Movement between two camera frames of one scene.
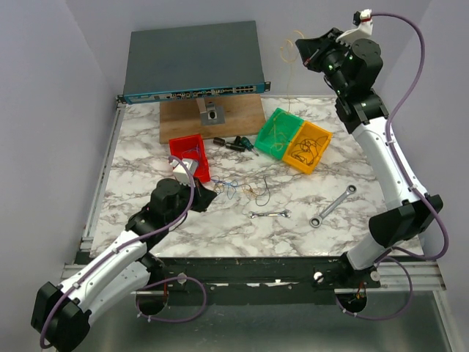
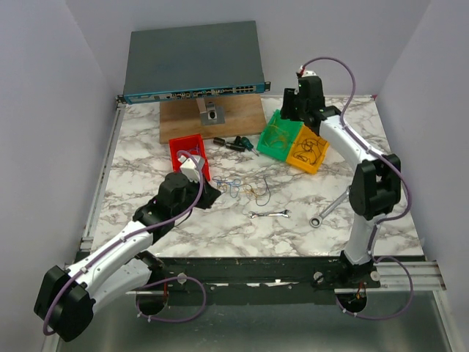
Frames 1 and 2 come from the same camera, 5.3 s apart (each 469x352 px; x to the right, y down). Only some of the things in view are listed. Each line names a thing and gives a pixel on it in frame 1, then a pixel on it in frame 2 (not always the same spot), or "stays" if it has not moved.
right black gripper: (311, 50) → (289, 96)
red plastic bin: (192, 147) stays
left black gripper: (204, 198) stays
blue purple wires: (262, 199) stays
